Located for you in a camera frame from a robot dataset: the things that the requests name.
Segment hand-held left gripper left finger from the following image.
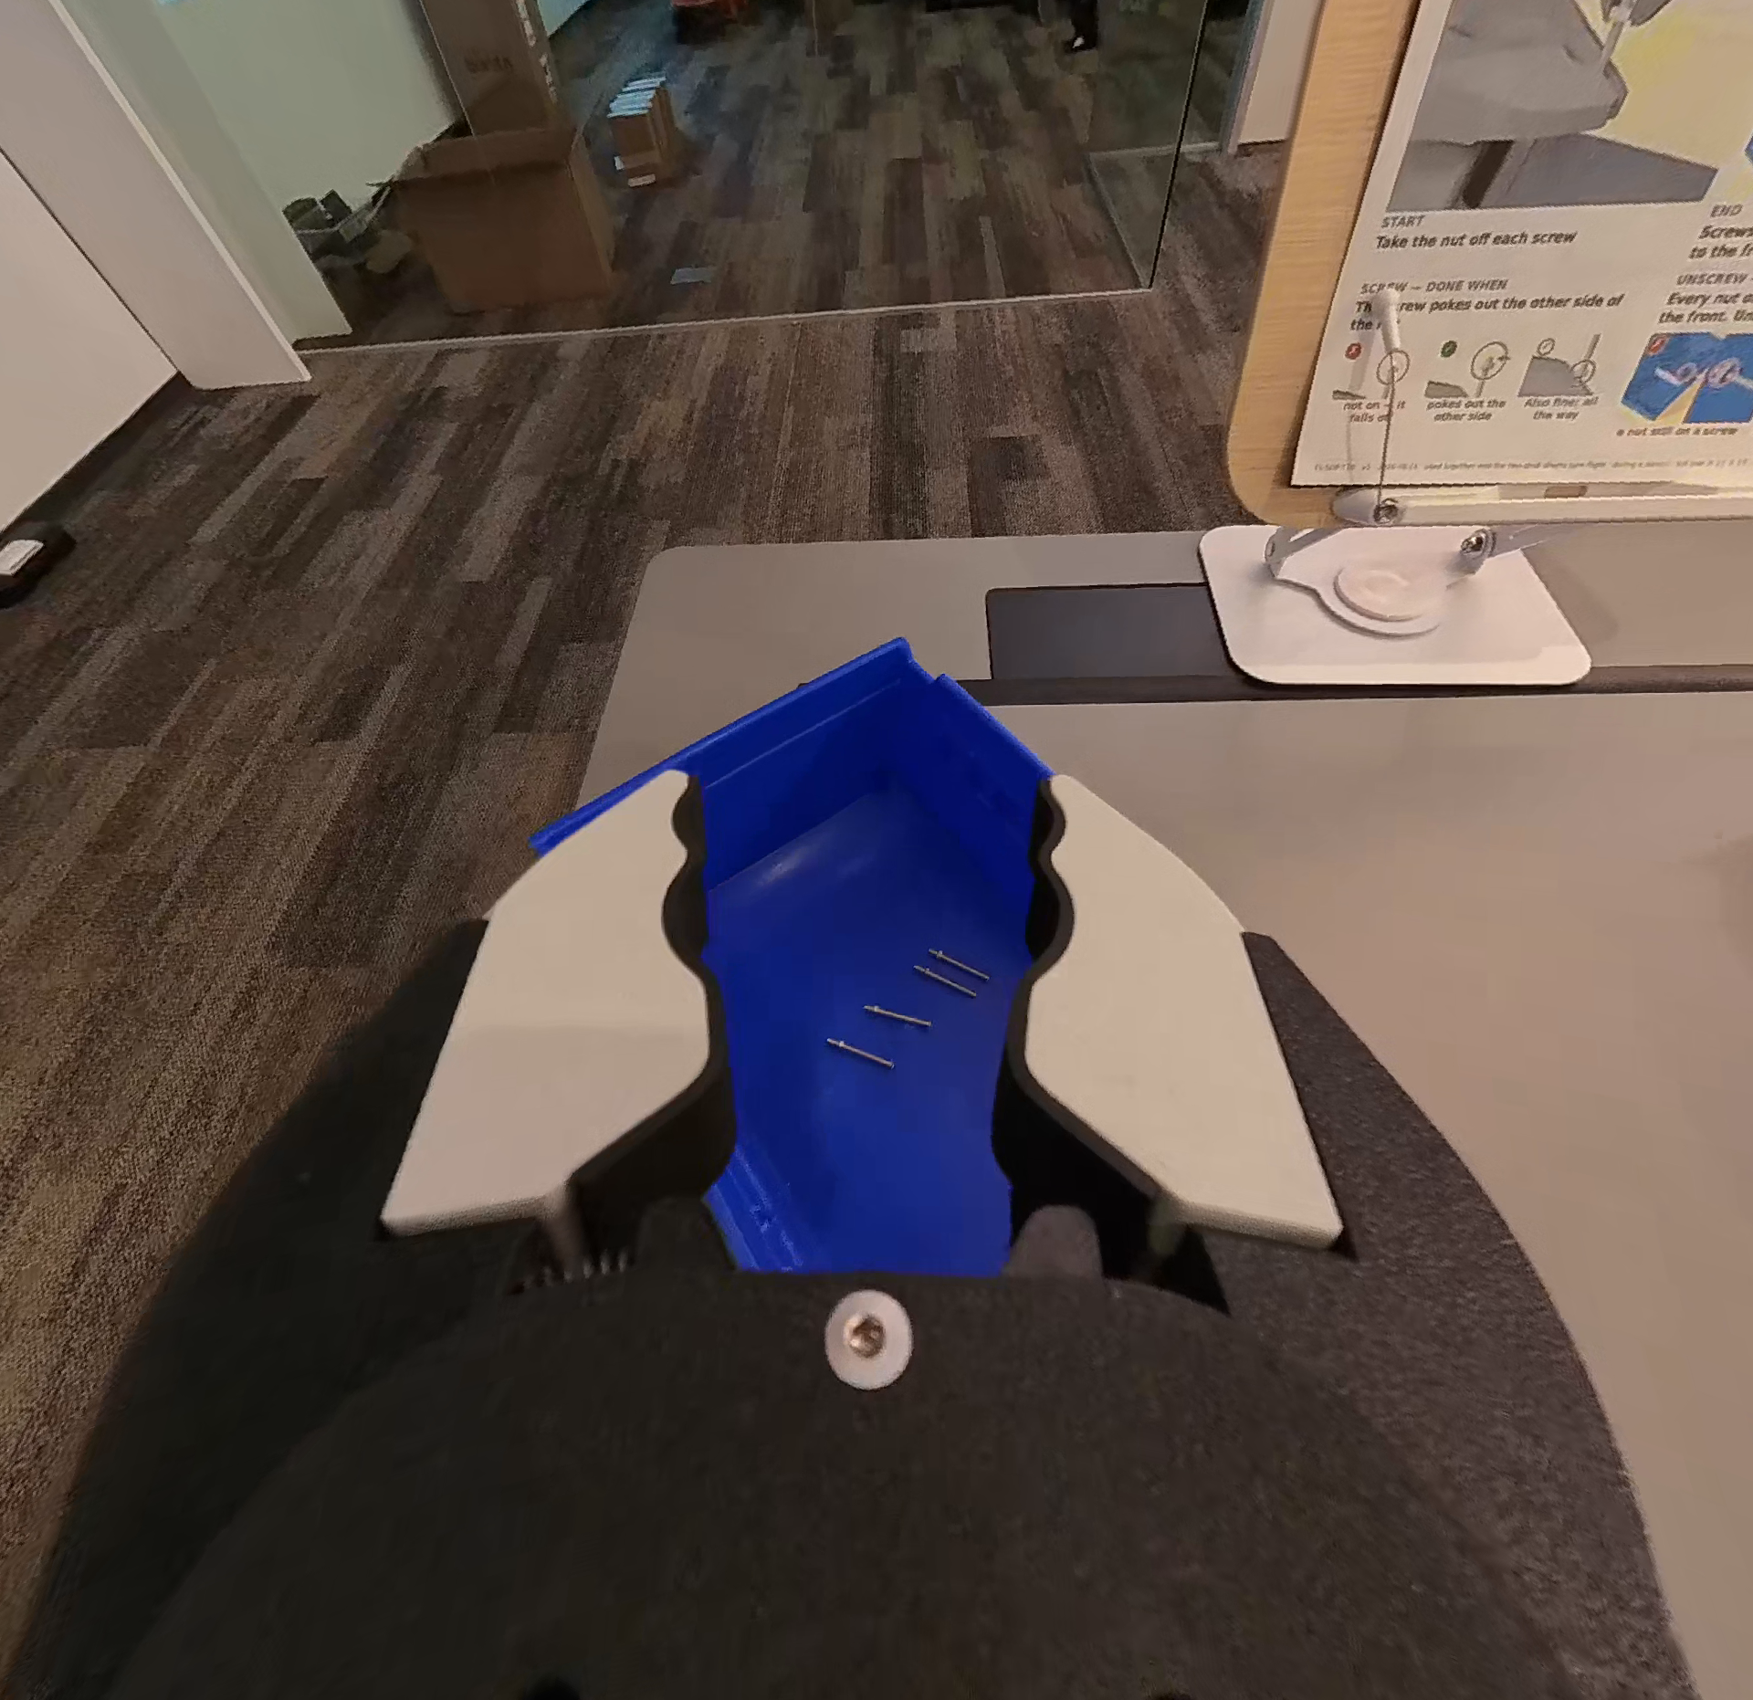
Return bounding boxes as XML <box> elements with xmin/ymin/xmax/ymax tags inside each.
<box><xmin>380</xmin><ymin>769</ymin><xmax>742</xmax><ymax>1288</ymax></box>

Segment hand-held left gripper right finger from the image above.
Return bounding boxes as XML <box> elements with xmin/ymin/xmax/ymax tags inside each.
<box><xmin>992</xmin><ymin>773</ymin><xmax>1348</xmax><ymax>1284</ymax></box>

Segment blue plastic bin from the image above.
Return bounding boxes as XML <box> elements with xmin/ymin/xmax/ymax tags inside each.
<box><xmin>531</xmin><ymin>638</ymin><xmax>1057</xmax><ymax>1279</ymax></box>

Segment black rectangular desk mat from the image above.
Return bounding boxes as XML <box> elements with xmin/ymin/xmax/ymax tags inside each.
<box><xmin>986</xmin><ymin>584</ymin><xmax>1753</xmax><ymax>696</ymax></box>

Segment small black floor box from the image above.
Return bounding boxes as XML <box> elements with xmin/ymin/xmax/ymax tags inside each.
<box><xmin>0</xmin><ymin>523</ymin><xmax>79</xmax><ymax>606</ymax></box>

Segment wooden backing board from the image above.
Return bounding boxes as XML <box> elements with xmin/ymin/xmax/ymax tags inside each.
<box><xmin>1228</xmin><ymin>0</ymin><xmax>1753</xmax><ymax>531</ymax></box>

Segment dark patterned object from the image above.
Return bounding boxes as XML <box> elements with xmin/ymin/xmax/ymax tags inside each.
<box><xmin>280</xmin><ymin>188</ymin><xmax>417</xmax><ymax>277</ymax></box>

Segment small open cardboard box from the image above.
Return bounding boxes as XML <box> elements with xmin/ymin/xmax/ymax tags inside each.
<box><xmin>605</xmin><ymin>73</ymin><xmax>689</xmax><ymax>193</ymax></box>

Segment tall brown cardboard box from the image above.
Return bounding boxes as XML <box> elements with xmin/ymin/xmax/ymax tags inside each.
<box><xmin>415</xmin><ymin>0</ymin><xmax>565</xmax><ymax>138</ymax></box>

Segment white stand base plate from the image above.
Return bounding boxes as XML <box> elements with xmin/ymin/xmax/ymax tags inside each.
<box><xmin>1199</xmin><ymin>480</ymin><xmax>1598</xmax><ymax>689</ymax></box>

